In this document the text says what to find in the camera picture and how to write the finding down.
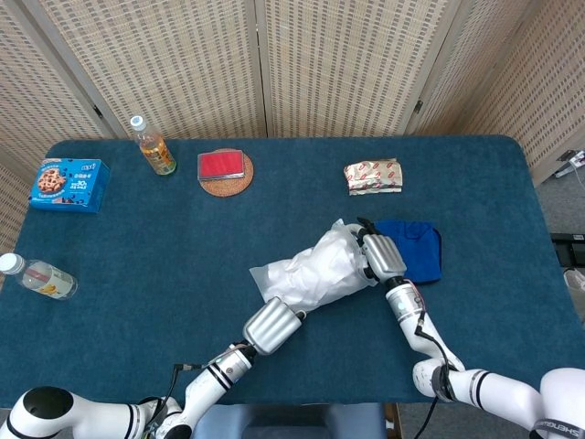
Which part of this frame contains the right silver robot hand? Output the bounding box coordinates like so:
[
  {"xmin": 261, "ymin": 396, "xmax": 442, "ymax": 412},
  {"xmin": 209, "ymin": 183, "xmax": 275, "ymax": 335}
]
[{"xmin": 346, "ymin": 217, "xmax": 409, "ymax": 284}]

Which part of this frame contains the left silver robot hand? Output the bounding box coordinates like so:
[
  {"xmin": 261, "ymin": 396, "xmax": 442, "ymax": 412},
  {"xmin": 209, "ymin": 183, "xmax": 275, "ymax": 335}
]
[{"xmin": 241, "ymin": 295, "xmax": 308, "ymax": 357}]

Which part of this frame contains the translucent white plastic bag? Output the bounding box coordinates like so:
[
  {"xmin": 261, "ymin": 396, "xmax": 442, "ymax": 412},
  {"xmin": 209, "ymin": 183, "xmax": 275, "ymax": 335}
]
[{"xmin": 249, "ymin": 218, "xmax": 380, "ymax": 315}]

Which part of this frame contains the white cloth garment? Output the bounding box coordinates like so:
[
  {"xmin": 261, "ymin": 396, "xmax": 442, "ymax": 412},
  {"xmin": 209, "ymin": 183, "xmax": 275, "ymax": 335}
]
[{"xmin": 264, "ymin": 228, "xmax": 367, "ymax": 307}]

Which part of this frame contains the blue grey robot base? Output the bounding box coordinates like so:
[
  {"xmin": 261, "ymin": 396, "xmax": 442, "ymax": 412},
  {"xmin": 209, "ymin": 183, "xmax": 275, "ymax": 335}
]
[{"xmin": 196, "ymin": 402, "xmax": 389, "ymax": 439}]

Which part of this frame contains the blue folded towel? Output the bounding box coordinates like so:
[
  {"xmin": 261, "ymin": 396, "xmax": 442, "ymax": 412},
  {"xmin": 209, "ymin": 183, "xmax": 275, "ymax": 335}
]
[{"xmin": 373, "ymin": 219, "xmax": 443, "ymax": 284}]

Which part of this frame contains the foil wrapped burger packet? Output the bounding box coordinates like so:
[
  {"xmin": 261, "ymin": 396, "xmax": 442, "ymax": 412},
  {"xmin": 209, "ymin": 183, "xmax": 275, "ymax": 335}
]
[{"xmin": 343, "ymin": 157, "xmax": 404, "ymax": 197}]

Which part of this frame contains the round cork coaster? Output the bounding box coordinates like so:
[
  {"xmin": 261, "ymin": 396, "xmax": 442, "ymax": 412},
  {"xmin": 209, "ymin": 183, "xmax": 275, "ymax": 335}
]
[{"xmin": 199, "ymin": 148, "xmax": 255, "ymax": 198}]

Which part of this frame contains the dark blue table cover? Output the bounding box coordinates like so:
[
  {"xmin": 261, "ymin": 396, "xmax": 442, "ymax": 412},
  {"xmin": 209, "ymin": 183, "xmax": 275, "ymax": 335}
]
[{"xmin": 0, "ymin": 134, "xmax": 585, "ymax": 408}]

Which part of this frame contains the red card case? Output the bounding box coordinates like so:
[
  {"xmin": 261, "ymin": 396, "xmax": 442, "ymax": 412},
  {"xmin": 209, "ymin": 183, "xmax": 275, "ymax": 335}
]
[{"xmin": 197, "ymin": 148, "xmax": 247, "ymax": 181}]

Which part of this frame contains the black floor device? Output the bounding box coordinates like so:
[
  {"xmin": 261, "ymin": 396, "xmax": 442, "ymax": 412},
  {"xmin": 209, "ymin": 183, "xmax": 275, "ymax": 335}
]
[{"xmin": 550, "ymin": 232, "xmax": 585, "ymax": 266}]

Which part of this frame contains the white crumpled floor item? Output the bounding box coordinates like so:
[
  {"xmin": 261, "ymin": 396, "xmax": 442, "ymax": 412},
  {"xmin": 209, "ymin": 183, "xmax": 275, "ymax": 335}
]
[{"xmin": 564, "ymin": 268, "xmax": 585, "ymax": 294}]

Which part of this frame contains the woven folding screen panel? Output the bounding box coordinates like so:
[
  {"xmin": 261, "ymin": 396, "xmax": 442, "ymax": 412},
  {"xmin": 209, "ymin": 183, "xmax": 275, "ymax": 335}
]
[
  {"xmin": 406, "ymin": 0, "xmax": 585, "ymax": 184},
  {"xmin": 22, "ymin": 0, "xmax": 269, "ymax": 140},
  {"xmin": 254, "ymin": 0, "xmax": 463, "ymax": 138},
  {"xmin": 0, "ymin": 0, "xmax": 124, "ymax": 284}
]

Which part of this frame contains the orange drink bottle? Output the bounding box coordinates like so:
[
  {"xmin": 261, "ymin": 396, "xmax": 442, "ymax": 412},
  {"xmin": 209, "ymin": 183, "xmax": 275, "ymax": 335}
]
[{"xmin": 129, "ymin": 115, "xmax": 178, "ymax": 177}]

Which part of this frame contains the white power strip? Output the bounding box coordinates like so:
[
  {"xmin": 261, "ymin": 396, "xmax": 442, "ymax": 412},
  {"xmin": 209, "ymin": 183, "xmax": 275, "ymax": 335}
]
[{"xmin": 555, "ymin": 149, "xmax": 585, "ymax": 179}]

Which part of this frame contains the clear water bottle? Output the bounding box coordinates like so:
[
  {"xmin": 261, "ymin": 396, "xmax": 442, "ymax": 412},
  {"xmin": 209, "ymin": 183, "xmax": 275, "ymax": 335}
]
[{"xmin": 0, "ymin": 252, "xmax": 79, "ymax": 301}]

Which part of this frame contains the blue cookie box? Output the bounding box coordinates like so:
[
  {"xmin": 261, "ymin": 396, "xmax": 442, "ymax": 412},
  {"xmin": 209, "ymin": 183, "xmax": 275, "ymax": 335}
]
[{"xmin": 27, "ymin": 157, "xmax": 112, "ymax": 215}]

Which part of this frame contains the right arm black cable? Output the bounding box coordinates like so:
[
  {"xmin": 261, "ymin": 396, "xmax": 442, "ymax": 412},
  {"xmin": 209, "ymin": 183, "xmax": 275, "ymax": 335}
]
[{"xmin": 410, "ymin": 319, "xmax": 463, "ymax": 439}]

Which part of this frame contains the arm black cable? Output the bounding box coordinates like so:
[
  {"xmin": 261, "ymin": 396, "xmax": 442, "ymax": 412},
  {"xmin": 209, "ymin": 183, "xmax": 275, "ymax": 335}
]
[
  {"xmin": 136, "ymin": 362, "xmax": 202, "ymax": 439},
  {"xmin": 410, "ymin": 319, "xmax": 463, "ymax": 439}
]

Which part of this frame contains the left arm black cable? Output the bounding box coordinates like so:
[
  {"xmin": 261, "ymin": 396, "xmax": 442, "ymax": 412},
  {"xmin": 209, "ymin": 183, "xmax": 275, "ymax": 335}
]
[{"xmin": 136, "ymin": 362, "xmax": 202, "ymax": 439}]

